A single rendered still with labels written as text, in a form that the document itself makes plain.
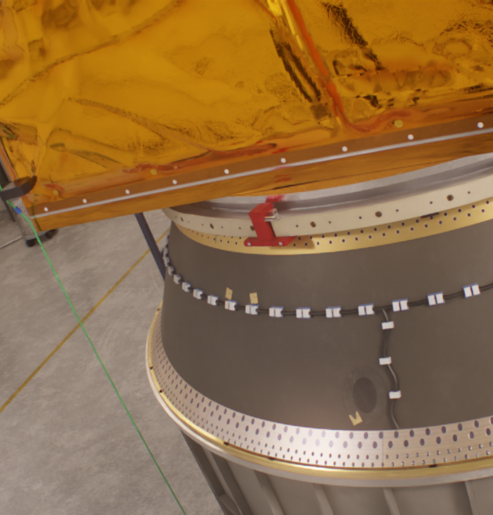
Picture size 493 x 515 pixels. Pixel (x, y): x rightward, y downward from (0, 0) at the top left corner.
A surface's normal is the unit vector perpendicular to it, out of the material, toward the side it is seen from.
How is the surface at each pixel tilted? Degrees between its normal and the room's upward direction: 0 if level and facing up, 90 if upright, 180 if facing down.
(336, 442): 43
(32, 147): 90
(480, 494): 90
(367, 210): 90
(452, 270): 62
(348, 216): 90
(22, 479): 0
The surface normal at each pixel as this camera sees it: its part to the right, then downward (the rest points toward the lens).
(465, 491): -0.23, 0.49
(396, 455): -0.47, -0.28
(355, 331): -0.50, 0.06
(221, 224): -0.67, 0.52
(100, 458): -0.33, -0.85
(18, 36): -0.55, 0.41
